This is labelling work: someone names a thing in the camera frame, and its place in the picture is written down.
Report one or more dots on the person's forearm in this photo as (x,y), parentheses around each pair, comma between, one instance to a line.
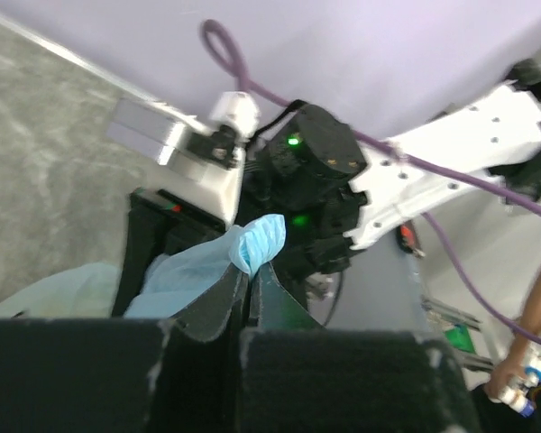
(538,306)

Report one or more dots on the aluminium rail frame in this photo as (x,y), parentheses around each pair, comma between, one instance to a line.
(78,212)

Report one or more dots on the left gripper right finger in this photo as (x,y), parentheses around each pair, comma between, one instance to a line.
(272,307)

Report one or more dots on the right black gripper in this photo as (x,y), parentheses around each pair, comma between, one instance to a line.
(303,173)

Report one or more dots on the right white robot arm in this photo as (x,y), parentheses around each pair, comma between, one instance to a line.
(495,142)

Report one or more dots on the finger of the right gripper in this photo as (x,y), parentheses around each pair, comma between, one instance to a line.
(158,223)

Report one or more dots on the light blue plastic bag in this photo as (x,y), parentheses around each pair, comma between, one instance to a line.
(171,283)

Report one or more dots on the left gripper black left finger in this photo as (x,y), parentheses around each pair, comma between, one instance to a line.
(195,390)

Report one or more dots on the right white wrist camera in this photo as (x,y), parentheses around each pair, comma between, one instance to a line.
(200,164)

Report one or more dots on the person's hand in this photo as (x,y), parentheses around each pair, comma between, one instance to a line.
(508,368)

